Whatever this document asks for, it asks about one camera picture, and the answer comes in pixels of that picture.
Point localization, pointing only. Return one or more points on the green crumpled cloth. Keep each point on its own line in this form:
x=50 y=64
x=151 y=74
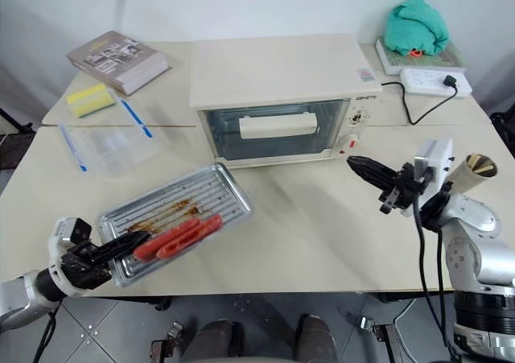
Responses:
x=416 y=25

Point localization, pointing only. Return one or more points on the red sausage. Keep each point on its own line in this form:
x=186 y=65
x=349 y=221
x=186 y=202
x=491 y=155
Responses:
x=169 y=240
x=193 y=236

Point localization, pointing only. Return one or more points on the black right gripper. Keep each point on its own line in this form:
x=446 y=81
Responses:
x=404 y=190

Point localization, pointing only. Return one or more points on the thick grey book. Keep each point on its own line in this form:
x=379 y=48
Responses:
x=116 y=59

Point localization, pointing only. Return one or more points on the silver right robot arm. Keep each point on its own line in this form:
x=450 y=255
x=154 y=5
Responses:
x=479 y=238

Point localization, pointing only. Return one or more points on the clear plastic zip bag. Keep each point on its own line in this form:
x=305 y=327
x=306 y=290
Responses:
x=108 y=145

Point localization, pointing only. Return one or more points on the beige cardboard tube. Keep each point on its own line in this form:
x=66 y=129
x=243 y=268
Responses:
x=468 y=178

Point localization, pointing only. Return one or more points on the white power strip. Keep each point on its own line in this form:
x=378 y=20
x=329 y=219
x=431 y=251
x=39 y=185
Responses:
x=426 y=82

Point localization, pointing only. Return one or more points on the yellow green sponge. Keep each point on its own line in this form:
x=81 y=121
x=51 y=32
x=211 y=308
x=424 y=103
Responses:
x=89 y=100

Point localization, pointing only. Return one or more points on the silver ribbed baking tray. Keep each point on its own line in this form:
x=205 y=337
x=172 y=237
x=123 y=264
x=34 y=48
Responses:
x=213 y=194

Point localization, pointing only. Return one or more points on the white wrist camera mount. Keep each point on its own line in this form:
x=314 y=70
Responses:
x=60 y=234
x=438 y=157

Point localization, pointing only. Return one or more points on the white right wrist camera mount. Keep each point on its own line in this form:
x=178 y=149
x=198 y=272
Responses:
x=438 y=157

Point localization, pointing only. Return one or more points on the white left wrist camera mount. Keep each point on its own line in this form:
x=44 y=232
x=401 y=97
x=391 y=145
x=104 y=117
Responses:
x=60 y=234

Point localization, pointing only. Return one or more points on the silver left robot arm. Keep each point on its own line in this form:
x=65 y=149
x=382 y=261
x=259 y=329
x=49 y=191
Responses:
x=20 y=298

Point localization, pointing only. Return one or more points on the green-covered white book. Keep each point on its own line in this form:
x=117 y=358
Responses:
x=452 y=59

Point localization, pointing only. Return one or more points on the dark rounded shape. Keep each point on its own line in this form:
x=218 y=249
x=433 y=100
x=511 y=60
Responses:
x=215 y=341
x=316 y=339

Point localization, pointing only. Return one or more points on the oven control dial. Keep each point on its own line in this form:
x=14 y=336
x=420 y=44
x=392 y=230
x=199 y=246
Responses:
x=358 y=117

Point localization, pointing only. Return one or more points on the metal table caster bracket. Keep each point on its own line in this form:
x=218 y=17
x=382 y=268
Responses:
x=369 y=324
x=174 y=331

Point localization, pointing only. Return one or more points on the black power plug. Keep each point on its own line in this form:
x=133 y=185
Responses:
x=450 y=81

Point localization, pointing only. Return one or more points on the glass oven door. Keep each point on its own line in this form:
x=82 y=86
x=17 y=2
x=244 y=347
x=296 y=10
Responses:
x=273 y=145

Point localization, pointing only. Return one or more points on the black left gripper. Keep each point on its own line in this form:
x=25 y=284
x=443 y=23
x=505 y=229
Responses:
x=84 y=272

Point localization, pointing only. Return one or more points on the cream toaster oven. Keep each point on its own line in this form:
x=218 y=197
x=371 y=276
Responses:
x=277 y=65

